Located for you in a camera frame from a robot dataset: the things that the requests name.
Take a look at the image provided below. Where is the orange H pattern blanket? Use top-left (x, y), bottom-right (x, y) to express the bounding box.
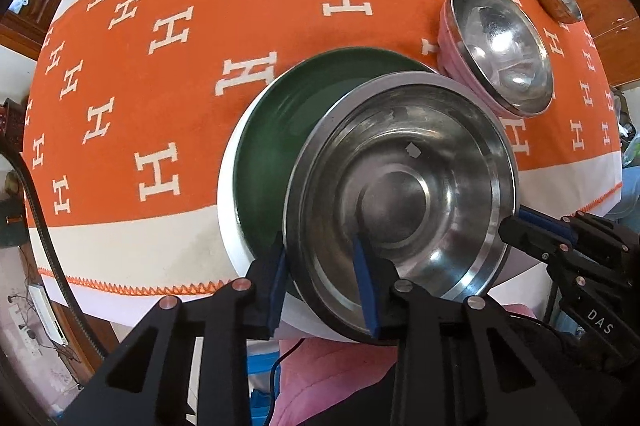
top-left (24, 0), bottom-right (622, 300)

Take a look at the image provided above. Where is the green round plate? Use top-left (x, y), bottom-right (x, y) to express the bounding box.
top-left (232, 46), bottom-right (431, 258)

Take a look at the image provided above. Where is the white paper plate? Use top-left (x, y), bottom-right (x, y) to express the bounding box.
top-left (216, 93), bottom-right (350, 342)

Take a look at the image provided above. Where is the steel bowl pink outside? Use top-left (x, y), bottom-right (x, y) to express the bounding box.
top-left (437, 0), bottom-right (554, 118)

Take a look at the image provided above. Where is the black cable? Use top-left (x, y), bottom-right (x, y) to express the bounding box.
top-left (0, 140), bottom-right (109, 359)

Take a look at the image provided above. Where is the wide steel bowl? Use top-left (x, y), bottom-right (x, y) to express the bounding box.
top-left (283, 71), bottom-right (520, 342)

